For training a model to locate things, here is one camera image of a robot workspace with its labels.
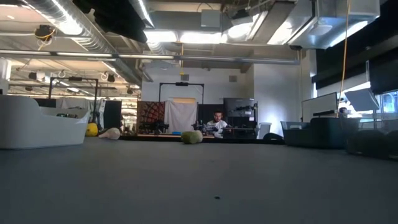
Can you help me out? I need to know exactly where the person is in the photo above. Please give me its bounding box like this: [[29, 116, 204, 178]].
[[205, 110, 229, 139]]

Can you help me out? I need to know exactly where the green lime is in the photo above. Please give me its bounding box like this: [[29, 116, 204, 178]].
[[181, 130, 200, 145]]

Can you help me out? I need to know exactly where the bright ceiling light panel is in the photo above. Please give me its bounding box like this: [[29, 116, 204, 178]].
[[142, 27, 228, 45]]

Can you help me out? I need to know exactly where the long tube light bar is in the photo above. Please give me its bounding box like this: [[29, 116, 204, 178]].
[[0, 49, 301, 65]]

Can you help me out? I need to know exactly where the yellow hanging cable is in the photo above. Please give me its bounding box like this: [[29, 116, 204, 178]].
[[335, 0, 351, 119]]

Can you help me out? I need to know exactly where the dark grey plastic basket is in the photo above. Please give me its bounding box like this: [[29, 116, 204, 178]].
[[280, 117, 348, 149]]

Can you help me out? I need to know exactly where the silver spiral duct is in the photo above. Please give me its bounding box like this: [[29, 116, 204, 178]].
[[23, 0, 144, 85]]

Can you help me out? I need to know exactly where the black rounded chair back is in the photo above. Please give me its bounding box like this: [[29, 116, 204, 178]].
[[262, 132, 285, 141]]

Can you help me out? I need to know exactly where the white monitor screen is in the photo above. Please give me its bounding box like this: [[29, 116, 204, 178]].
[[300, 91, 339, 123]]

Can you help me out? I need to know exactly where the white hanging sheet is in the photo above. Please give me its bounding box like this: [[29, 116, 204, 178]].
[[164, 97, 198, 133]]

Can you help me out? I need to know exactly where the dark large screen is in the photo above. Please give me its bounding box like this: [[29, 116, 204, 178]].
[[365, 57, 398, 95]]

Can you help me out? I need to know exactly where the black gantry frame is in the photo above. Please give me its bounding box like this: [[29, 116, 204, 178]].
[[157, 82, 205, 105], [47, 76, 100, 124]]

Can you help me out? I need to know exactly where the black yellow cable reel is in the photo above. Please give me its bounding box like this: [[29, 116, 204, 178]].
[[34, 24, 57, 50]]

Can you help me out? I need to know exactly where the grey tilted monitor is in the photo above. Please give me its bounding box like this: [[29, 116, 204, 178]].
[[343, 87, 381, 112]]

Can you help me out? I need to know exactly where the wooden table top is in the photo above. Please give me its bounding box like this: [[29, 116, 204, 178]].
[[136, 133, 215, 139]]

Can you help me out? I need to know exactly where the grey ceiling box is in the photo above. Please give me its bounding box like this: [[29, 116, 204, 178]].
[[200, 8, 222, 29]]

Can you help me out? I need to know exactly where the black equipment rack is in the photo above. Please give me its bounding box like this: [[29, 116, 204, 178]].
[[222, 97, 259, 139]]

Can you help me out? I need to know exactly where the silver rectangular duct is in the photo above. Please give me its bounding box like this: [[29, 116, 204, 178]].
[[267, 0, 381, 50]]

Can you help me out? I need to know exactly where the patterned red tapestry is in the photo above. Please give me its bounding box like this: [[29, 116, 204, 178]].
[[136, 100, 166, 134]]

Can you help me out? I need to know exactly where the beige garlic bulb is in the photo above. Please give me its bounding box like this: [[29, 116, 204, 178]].
[[98, 127, 122, 141]]

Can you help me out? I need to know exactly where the yellow lemon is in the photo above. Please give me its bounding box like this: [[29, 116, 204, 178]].
[[85, 122, 100, 137]]

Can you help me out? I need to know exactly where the white bin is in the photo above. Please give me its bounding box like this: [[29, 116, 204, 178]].
[[257, 121, 272, 139]]

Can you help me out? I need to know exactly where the black upright panel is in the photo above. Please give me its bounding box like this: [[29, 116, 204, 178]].
[[103, 100, 123, 130]]

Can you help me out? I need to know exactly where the black partition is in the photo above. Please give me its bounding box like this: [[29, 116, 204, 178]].
[[197, 103, 224, 130]]

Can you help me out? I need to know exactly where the white plastic basket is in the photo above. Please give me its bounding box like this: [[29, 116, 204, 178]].
[[0, 95, 91, 150]]

